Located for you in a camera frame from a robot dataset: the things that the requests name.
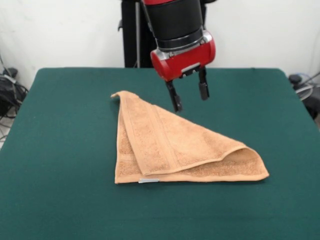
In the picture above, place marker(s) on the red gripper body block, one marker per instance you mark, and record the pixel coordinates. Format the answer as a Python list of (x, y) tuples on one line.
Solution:
[(185, 62)]

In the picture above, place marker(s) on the tan terry towel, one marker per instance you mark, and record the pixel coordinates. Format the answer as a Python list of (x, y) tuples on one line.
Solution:
[(175, 140)]

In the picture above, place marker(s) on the grey swivel chair base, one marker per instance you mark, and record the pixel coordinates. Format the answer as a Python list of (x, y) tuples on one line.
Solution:
[(312, 102)]

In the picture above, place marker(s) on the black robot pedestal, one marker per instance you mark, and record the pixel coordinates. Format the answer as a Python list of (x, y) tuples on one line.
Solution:
[(130, 37)]

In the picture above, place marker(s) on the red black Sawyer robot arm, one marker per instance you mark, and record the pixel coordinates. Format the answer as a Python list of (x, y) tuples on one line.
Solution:
[(175, 22)]

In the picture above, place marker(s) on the dark green table cloth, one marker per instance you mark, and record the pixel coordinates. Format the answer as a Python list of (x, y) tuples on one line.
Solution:
[(62, 150)]

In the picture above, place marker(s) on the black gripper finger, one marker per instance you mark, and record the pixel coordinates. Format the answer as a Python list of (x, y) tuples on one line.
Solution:
[(176, 100), (203, 87)]

